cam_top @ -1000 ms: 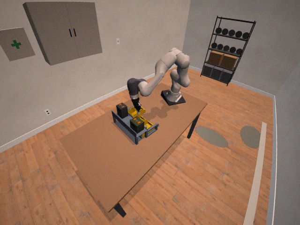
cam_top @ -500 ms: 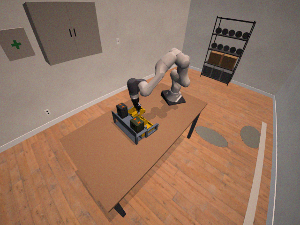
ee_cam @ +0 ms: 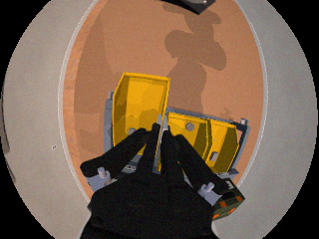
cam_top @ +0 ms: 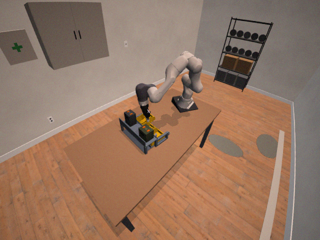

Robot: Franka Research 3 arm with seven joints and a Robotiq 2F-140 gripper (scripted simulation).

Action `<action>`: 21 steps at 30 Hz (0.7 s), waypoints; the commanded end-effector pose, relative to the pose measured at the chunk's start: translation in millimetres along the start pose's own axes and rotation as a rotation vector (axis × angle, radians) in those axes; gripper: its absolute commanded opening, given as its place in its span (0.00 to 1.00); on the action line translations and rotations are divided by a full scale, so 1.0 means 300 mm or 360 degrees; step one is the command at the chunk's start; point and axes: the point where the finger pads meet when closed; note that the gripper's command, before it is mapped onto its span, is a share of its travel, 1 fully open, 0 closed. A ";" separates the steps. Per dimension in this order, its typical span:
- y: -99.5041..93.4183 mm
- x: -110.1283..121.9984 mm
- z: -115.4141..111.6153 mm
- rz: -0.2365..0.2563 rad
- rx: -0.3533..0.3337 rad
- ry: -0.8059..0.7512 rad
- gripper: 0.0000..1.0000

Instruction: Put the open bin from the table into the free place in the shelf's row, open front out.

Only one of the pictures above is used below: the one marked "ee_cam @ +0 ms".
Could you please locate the dark grey metal shelf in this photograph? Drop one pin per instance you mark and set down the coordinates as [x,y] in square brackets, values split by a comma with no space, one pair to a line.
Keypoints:
[131,166]

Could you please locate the yellow bin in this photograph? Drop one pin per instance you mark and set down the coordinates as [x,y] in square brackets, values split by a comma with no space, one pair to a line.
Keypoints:
[198,137]
[225,143]
[137,101]

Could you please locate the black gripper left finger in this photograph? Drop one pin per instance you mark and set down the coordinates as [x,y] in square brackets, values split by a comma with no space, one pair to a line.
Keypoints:
[100,171]

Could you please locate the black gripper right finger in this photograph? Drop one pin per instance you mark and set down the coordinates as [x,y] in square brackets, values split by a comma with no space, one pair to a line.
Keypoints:
[172,162]

